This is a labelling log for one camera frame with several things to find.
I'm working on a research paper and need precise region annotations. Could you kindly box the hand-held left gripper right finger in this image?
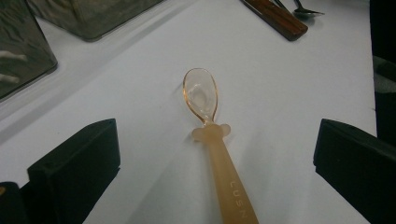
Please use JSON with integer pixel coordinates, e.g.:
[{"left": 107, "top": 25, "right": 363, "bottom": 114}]
[{"left": 312, "top": 118, "right": 396, "bottom": 224}]

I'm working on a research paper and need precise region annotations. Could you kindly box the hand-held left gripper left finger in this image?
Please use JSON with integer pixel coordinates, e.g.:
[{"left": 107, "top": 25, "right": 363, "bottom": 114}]
[{"left": 27, "top": 118, "right": 121, "bottom": 224}]

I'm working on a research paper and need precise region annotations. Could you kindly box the grey translucent plastic bin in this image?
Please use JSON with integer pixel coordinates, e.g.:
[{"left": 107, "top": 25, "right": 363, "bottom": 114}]
[
  {"left": 26, "top": 0, "right": 166, "bottom": 43},
  {"left": 0, "top": 0, "right": 59, "bottom": 101}
]

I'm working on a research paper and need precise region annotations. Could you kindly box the translucent orange plastic spoon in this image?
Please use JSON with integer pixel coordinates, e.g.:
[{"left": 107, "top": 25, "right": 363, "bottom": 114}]
[{"left": 182, "top": 67, "right": 260, "bottom": 224}]

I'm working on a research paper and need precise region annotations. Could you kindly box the metal spoon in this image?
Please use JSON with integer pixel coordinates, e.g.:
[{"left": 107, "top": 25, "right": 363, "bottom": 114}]
[{"left": 293, "top": 0, "right": 325, "bottom": 17}]

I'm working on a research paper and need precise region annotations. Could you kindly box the wooden-handled fork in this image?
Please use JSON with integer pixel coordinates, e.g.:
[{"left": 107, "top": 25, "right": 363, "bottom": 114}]
[{"left": 240, "top": 0, "right": 303, "bottom": 42}]

